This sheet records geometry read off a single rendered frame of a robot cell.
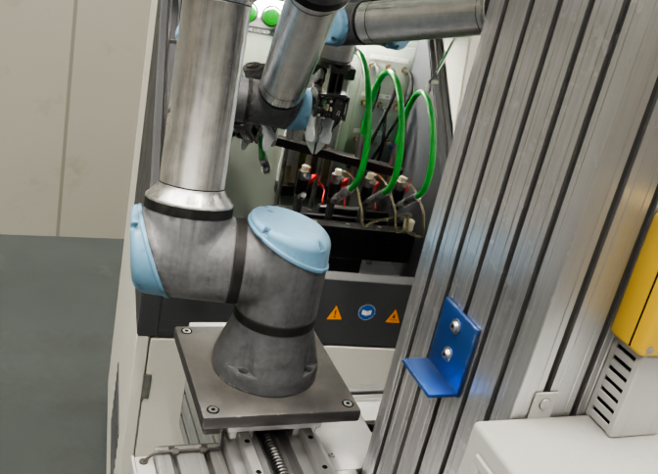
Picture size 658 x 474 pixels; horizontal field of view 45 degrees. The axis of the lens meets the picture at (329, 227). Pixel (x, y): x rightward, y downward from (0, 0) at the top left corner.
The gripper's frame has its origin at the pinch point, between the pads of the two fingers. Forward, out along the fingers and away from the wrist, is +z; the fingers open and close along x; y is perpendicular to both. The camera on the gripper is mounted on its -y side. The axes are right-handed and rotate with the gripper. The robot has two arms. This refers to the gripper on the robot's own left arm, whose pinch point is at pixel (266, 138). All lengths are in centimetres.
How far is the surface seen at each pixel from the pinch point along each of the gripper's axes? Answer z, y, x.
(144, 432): 30, 58, -21
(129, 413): 24, 56, -23
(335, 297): 23.5, 23.0, 15.1
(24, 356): 102, 30, -121
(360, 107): 37, -36, 2
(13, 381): 94, 41, -114
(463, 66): 22, -39, 31
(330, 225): 29.8, 3.0, 6.7
